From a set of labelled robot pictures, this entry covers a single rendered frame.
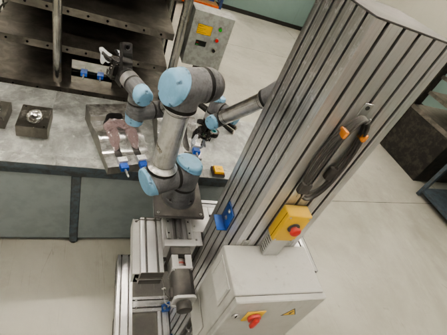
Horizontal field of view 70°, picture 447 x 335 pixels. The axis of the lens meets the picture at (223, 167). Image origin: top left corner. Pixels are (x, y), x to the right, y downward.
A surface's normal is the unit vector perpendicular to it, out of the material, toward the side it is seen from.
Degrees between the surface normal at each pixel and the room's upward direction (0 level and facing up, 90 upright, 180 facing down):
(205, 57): 90
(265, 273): 0
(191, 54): 90
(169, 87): 82
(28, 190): 90
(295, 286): 0
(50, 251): 0
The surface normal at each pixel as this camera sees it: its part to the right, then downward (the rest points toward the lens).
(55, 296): 0.33, -0.71
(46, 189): 0.22, 0.69
